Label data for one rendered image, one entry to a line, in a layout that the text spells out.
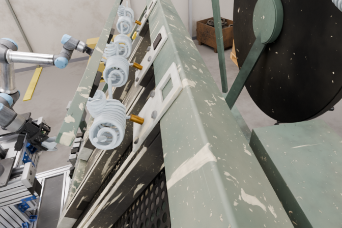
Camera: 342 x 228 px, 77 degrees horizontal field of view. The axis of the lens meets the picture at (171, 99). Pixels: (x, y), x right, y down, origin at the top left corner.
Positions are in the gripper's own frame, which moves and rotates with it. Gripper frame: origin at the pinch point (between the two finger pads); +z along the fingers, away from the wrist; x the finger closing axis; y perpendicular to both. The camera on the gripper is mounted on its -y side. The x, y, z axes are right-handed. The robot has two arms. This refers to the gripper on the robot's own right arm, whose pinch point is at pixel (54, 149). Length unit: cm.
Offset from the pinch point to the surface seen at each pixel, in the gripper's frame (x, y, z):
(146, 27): 17, 73, -15
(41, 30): 421, -107, 3
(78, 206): -21.1, -4.9, 21.8
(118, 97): 20.7, 36.1, 9.7
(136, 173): -53, 49, -12
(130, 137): -27, 43, -1
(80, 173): 16.5, -19.8, 37.3
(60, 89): 302, -125, 83
